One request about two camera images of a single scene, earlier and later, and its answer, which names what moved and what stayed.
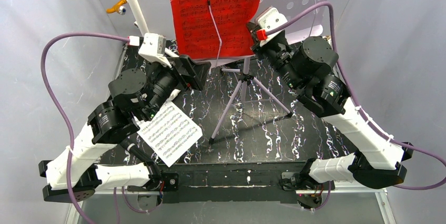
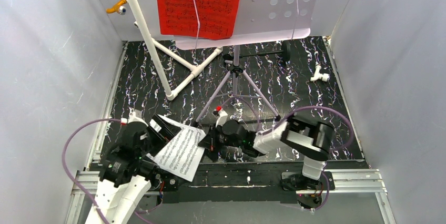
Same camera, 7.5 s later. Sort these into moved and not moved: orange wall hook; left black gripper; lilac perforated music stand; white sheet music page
Moved: left black gripper; lilac perforated music stand; white sheet music page
Not moved: orange wall hook
